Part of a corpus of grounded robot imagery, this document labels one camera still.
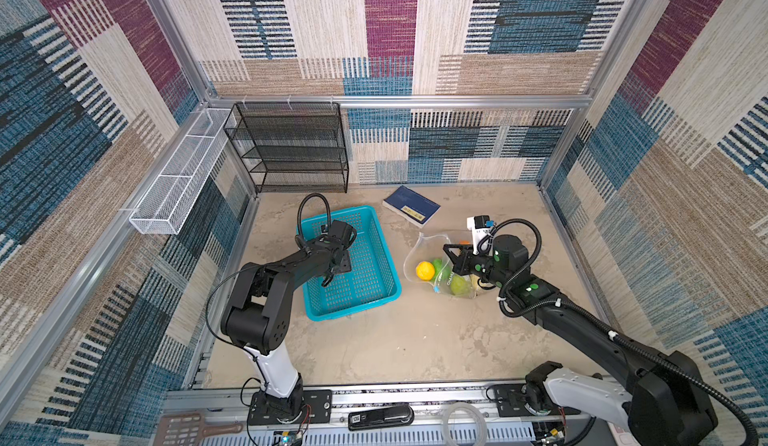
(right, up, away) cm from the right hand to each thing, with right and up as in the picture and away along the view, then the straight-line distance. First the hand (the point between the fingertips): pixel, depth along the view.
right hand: (444, 251), depth 80 cm
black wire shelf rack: (-50, +34, +30) cm, 67 cm away
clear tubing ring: (+7, -38, -11) cm, 41 cm away
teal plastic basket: (-19, -11, +17) cm, 28 cm away
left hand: (-32, -5, +17) cm, 36 cm away
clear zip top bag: (-2, -4, +12) cm, 13 cm away
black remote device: (-16, -36, -11) cm, 41 cm away
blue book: (-6, +13, +32) cm, 35 cm away
